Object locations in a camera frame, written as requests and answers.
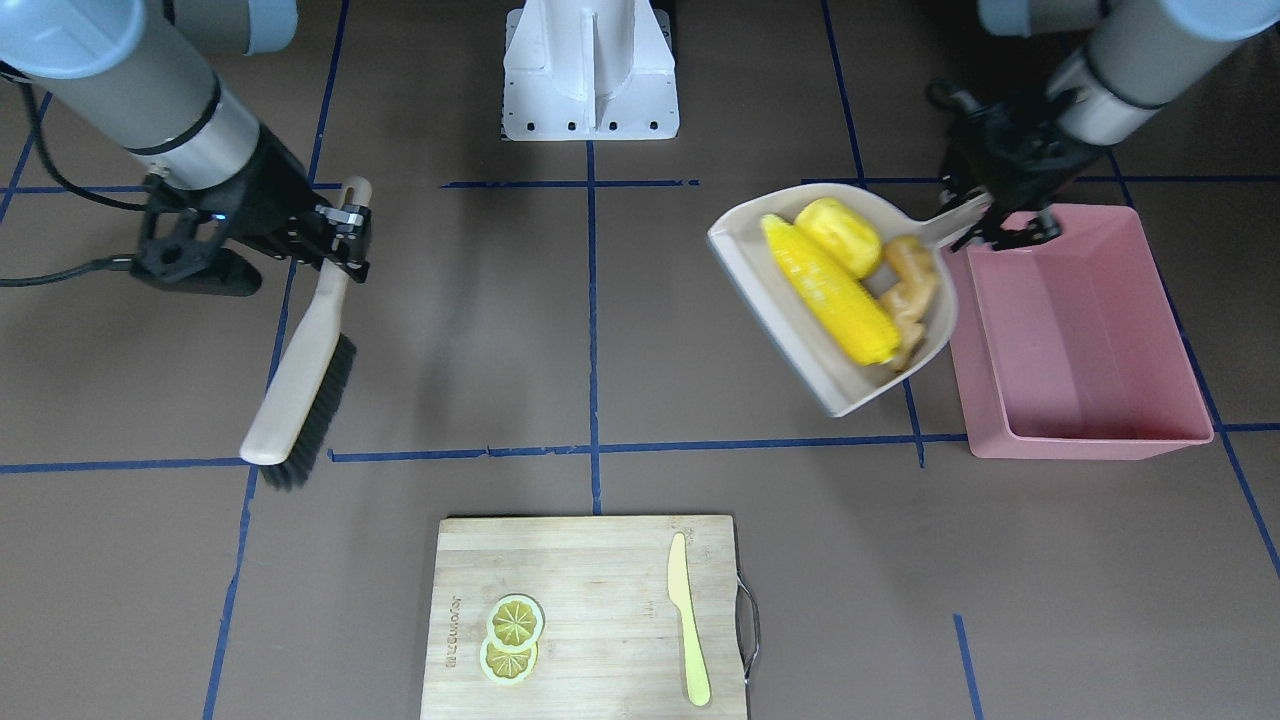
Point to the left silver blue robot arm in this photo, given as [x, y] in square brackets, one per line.
[1139, 57]

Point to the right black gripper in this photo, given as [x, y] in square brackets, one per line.
[272, 190]

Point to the yellow toy potato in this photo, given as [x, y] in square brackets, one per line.
[849, 238]

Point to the pink plastic bin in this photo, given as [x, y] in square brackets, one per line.
[1069, 350]

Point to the yellow plastic knife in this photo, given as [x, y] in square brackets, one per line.
[679, 592]

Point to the beige brush black bristles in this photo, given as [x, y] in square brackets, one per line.
[304, 394]

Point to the upper lemon slice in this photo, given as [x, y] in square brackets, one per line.
[515, 623]

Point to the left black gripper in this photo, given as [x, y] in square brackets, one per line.
[1030, 170]

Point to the lemon slice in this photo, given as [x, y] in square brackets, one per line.
[515, 623]
[507, 667]

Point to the yellow toy corn cob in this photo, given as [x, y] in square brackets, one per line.
[841, 304]

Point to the lower lemon slice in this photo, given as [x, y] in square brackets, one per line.
[507, 667]

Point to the tan toy ginger root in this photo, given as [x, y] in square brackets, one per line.
[909, 299]

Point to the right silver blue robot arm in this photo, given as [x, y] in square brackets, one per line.
[137, 72]

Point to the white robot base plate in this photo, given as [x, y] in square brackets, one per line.
[590, 71]

